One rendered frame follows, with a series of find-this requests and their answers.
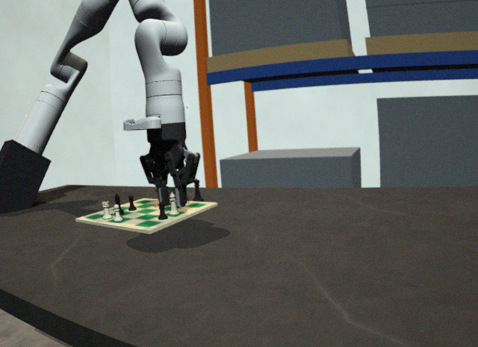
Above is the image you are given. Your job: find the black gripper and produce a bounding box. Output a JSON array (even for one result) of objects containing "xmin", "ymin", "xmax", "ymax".
[{"xmin": 140, "ymin": 122, "xmax": 200, "ymax": 208}]

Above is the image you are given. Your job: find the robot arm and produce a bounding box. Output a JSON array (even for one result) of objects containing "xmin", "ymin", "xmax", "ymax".
[{"xmin": 13, "ymin": 0, "xmax": 188, "ymax": 155}]

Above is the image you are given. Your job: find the green and cream chessboard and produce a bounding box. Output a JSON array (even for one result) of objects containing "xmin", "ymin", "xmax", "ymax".
[{"xmin": 75, "ymin": 198, "xmax": 218, "ymax": 234}]

